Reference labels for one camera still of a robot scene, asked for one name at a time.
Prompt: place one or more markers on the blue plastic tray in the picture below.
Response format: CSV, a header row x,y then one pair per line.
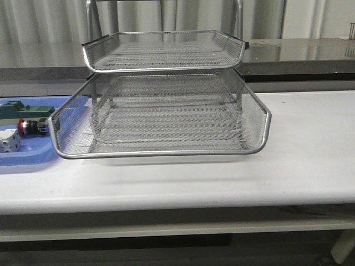
x,y
35,149

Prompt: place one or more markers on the red emergency stop button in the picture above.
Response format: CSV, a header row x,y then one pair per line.
x,y
33,127

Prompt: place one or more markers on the silver mesh tray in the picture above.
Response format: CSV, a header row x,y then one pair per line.
x,y
73,136
161,51
176,120

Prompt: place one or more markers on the white grey cube block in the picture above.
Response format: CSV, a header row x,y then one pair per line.
x,y
10,140

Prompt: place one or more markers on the silver mesh top tray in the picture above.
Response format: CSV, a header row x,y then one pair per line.
x,y
161,51

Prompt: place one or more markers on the silver mesh bottom tray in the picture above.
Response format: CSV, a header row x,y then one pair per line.
x,y
176,120

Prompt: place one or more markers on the green terminal block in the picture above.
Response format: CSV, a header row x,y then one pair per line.
x,y
15,109

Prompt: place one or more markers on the dark stone counter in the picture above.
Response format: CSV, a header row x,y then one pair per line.
x,y
329,58

